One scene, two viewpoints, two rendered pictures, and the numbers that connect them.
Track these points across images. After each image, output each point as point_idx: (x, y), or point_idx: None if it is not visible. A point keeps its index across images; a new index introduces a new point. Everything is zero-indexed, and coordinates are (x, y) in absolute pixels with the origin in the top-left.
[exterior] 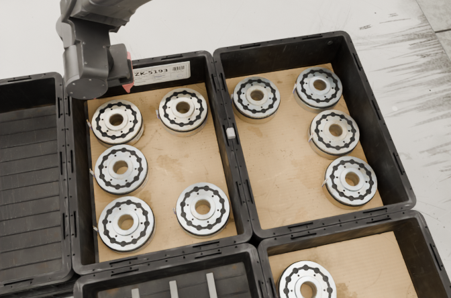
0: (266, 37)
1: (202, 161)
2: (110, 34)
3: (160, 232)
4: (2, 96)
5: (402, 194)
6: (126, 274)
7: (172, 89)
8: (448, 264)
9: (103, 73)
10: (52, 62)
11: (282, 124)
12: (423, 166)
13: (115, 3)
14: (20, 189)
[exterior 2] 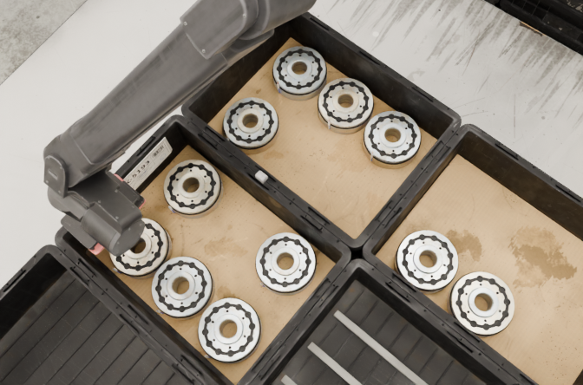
0: None
1: (248, 220)
2: (36, 164)
3: (264, 313)
4: (5, 310)
5: (444, 118)
6: (273, 368)
7: (163, 174)
8: (519, 144)
9: (136, 214)
10: (0, 239)
11: (292, 130)
12: (439, 72)
13: (119, 150)
14: (99, 381)
